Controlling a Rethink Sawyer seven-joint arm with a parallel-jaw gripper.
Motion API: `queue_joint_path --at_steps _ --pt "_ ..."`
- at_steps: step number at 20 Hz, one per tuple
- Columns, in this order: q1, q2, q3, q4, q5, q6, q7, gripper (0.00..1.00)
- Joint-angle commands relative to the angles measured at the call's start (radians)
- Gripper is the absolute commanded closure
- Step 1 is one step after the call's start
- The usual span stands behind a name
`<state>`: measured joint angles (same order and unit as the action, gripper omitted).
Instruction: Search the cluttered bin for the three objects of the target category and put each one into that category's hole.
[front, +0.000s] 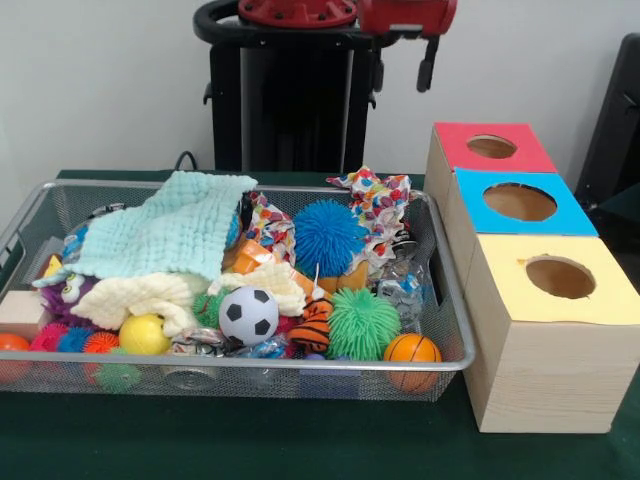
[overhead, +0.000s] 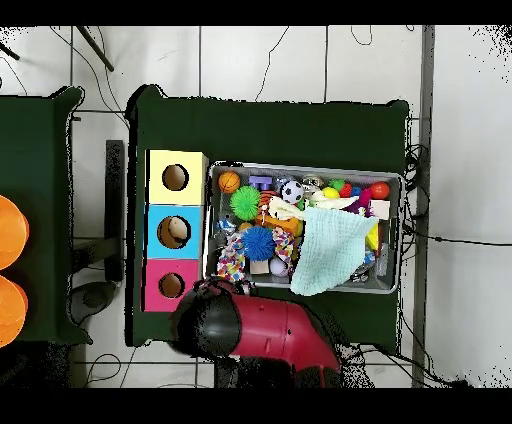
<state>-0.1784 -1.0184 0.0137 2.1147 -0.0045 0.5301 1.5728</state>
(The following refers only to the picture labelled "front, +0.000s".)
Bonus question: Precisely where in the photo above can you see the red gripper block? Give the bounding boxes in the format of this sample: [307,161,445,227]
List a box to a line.
[357,0,459,94]

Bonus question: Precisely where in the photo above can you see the colourful polka dot cloth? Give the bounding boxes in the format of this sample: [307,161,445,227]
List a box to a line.
[327,166,413,271]

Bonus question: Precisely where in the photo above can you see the orange tiger striped toy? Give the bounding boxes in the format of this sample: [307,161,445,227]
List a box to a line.
[288,295,333,354]

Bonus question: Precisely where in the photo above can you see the orange basketball toy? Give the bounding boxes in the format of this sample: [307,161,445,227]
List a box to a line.
[383,333,443,393]

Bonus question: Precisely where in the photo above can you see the cream yellow cloth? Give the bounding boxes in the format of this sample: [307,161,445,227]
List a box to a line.
[70,262,308,338]

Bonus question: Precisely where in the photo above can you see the wooden box with three holes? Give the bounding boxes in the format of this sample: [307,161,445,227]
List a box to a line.
[424,122,640,434]

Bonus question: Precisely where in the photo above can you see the clear mesh bin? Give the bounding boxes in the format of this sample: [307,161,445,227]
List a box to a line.
[0,180,477,403]

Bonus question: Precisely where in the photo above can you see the blue spiky ball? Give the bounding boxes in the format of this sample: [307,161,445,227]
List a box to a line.
[293,199,369,279]

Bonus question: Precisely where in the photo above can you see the black upright panel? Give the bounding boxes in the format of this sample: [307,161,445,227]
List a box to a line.
[575,33,640,236]

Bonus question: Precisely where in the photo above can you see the green spiky ball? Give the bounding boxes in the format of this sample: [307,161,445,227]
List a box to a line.
[326,288,402,362]

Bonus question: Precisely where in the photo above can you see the mint green waffle cloth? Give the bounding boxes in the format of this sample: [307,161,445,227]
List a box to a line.
[75,171,259,282]

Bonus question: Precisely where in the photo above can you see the black and white soccer ball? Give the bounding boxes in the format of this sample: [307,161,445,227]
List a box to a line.
[218,286,280,347]

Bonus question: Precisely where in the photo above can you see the yellow ball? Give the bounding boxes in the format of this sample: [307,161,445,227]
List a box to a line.
[119,314,172,357]

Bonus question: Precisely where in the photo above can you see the dark green table cloth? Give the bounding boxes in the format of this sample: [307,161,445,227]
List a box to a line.
[0,168,640,480]

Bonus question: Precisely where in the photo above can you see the purple plush toy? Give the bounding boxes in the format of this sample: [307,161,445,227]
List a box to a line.
[32,268,101,329]

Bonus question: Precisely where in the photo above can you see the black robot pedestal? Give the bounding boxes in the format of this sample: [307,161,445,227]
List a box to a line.
[193,0,401,173]

